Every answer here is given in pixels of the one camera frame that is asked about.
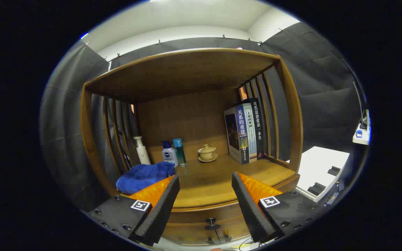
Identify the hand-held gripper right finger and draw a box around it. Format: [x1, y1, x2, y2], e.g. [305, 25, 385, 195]
[231, 172, 327, 244]

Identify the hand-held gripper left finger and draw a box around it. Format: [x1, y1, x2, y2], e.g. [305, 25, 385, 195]
[87, 174, 181, 246]

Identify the wooden countertop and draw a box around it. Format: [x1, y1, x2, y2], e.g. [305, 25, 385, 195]
[117, 153, 300, 210]

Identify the wooden cabinet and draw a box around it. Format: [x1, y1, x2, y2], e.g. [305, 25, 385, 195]
[80, 48, 304, 246]

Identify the blue folded towel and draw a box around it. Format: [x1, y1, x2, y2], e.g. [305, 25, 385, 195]
[116, 161, 176, 195]

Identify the white bottle with blue cap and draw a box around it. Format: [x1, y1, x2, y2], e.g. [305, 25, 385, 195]
[162, 140, 179, 168]

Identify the cream pump bottle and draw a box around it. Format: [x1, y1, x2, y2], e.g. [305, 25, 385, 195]
[133, 136, 151, 165]

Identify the teal slim bottle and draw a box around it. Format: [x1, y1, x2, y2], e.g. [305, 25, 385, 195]
[172, 138, 187, 167]

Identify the beige lidded teacup with saucer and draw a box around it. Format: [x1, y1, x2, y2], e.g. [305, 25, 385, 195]
[198, 144, 218, 163]

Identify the blue spine book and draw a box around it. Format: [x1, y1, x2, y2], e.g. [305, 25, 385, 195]
[224, 104, 250, 165]

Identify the white table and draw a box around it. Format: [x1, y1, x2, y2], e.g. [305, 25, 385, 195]
[286, 146, 351, 203]

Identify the white side desk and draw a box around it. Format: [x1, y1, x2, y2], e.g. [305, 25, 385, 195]
[353, 122, 371, 145]

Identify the black backdrop cloth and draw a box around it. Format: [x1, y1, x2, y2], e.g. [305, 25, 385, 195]
[40, 21, 365, 210]

